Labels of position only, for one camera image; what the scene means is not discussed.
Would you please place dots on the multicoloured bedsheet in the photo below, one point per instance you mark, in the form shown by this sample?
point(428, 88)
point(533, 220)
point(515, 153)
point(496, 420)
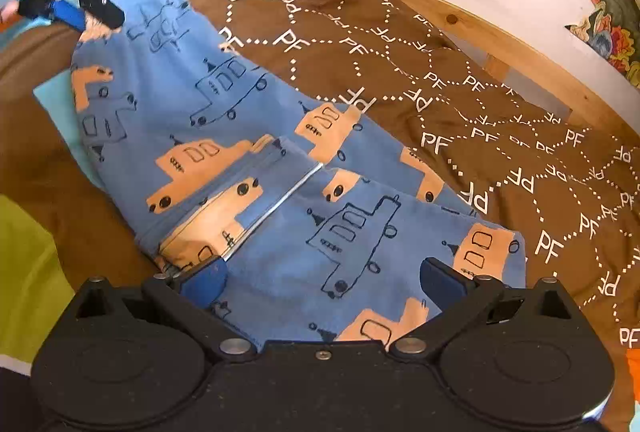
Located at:
point(30, 272)

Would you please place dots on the wooden bed frame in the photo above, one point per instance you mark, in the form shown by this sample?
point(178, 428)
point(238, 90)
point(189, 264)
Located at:
point(525, 62)

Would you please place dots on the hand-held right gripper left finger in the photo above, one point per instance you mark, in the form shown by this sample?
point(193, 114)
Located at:
point(202, 284)

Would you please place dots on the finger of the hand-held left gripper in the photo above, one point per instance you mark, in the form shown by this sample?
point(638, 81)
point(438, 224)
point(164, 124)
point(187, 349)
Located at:
point(107, 15)
point(67, 15)

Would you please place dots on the blue car print pants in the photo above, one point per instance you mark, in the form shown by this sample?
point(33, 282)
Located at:
point(280, 262)

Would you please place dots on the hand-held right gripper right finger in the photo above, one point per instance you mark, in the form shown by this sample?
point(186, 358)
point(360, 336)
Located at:
point(442, 284)

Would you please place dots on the brown patterned blanket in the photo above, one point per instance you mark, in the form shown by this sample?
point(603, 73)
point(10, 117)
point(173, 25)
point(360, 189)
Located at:
point(350, 12)

